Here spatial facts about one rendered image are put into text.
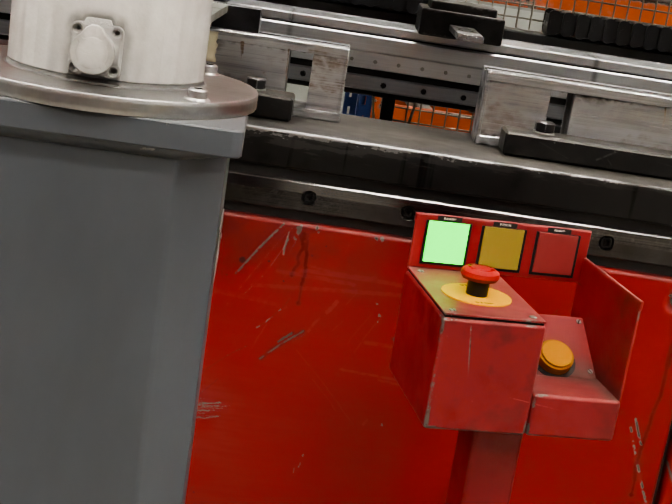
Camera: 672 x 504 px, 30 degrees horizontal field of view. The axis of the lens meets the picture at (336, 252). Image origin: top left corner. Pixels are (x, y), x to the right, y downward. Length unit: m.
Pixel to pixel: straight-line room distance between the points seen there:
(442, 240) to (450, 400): 0.19
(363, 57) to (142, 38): 1.14
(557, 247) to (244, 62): 0.48
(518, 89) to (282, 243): 0.36
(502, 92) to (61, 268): 0.96
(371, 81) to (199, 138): 1.17
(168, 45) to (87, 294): 0.15
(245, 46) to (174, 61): 0.85
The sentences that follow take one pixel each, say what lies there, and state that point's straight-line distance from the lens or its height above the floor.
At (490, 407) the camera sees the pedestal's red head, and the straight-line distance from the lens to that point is 1.25.
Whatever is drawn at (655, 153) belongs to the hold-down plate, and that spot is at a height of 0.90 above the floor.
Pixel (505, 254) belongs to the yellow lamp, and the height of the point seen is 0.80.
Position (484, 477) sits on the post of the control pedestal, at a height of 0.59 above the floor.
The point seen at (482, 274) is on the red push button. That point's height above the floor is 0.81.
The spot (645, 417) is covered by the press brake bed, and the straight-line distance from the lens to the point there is 1.63.
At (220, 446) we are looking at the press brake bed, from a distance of 1.61.
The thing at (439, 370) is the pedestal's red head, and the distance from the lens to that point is 1.22.
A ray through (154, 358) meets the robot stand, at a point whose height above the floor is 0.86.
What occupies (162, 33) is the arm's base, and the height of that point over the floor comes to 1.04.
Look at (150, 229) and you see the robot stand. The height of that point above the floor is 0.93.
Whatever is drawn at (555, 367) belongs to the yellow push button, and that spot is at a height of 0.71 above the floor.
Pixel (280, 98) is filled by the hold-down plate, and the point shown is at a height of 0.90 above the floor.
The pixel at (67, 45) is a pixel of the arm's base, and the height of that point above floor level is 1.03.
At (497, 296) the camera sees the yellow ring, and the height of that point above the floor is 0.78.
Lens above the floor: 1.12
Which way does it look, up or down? 15 degrees down
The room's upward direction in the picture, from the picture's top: 9 degrees clockwise
